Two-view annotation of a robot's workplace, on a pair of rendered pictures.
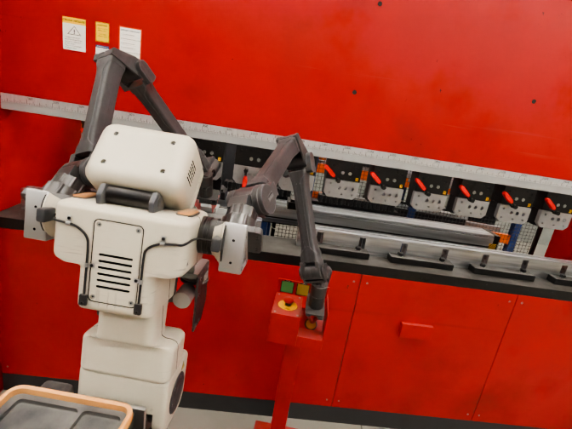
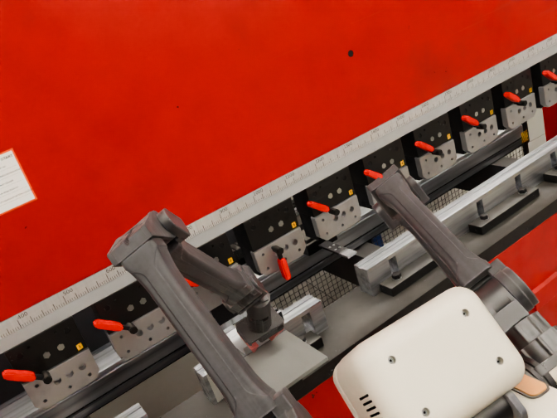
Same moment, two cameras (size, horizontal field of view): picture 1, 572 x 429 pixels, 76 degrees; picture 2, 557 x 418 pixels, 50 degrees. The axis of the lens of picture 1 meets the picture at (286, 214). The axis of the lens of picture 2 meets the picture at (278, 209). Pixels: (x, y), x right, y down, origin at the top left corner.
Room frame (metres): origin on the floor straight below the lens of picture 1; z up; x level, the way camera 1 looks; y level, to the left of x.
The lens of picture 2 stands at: (0.25, 0.69, 1.86)
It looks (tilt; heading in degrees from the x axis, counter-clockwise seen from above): 22 degrees down; 338
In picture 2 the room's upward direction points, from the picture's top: 18 degrees counter-clockwise
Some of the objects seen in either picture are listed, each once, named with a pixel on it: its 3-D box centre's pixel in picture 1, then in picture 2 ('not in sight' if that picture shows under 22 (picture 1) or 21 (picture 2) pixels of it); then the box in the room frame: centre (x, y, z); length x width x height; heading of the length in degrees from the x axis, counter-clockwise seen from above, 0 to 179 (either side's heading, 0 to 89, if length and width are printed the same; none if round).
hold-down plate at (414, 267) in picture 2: (335, 250); (421, 266); (1.57, -0.25, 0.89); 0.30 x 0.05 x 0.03; 94
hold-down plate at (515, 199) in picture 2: (420, 261); (504, 209); (1.60, -0.65, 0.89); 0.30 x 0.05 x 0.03; 94
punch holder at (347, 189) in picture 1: (341, 178); (378, 172); (1.62, -0.22, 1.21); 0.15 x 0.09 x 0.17; 94
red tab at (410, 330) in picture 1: (415, 331); (546, 291); (1.50, -0.68, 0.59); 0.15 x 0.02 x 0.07; 94
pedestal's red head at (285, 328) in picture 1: (299, 313); not in sight; (1.22, -0.11, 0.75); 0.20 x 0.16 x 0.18; 87
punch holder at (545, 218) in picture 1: (551, 208); not in sight; (1.70, -1.22, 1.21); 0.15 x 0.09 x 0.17; 94
